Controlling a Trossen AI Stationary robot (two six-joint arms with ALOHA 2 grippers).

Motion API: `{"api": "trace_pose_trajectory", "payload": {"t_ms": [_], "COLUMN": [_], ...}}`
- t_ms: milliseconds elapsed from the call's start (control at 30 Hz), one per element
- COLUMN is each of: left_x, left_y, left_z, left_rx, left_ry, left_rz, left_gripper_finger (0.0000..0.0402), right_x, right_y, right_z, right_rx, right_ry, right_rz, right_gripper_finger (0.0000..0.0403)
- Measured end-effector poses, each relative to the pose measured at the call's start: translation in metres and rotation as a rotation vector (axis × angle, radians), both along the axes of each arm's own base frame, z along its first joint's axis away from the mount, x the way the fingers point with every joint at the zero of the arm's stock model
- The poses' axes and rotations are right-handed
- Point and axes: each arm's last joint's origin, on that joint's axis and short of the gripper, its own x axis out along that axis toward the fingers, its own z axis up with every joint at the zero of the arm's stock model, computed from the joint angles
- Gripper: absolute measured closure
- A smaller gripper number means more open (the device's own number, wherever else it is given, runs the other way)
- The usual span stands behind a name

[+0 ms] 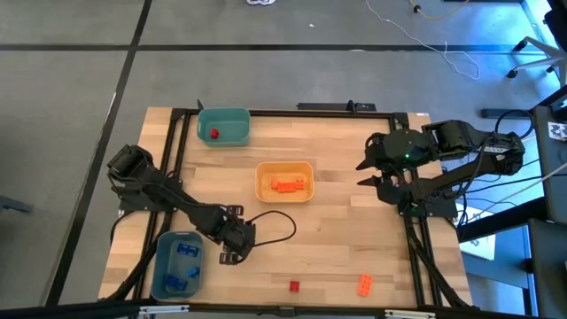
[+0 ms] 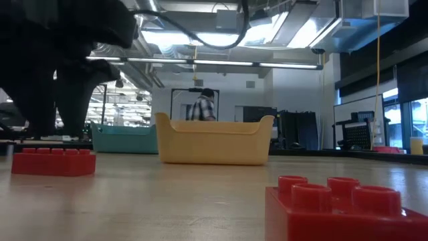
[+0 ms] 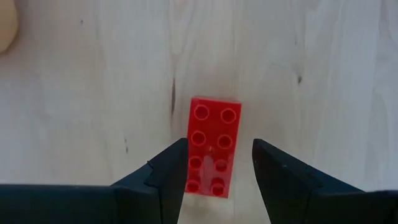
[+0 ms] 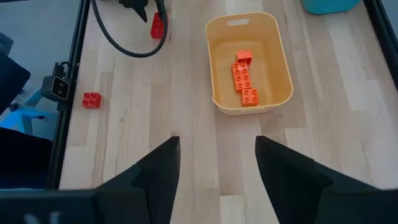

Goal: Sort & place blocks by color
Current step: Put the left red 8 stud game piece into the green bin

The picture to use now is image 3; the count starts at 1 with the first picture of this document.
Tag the long red toy block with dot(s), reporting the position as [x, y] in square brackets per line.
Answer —
[214, 124]

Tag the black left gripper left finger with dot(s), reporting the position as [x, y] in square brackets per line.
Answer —
[168, 180]

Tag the yellow plastic bin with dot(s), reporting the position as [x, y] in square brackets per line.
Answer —
[6, 25]

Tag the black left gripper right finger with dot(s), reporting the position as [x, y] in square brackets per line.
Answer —
[286, 186]

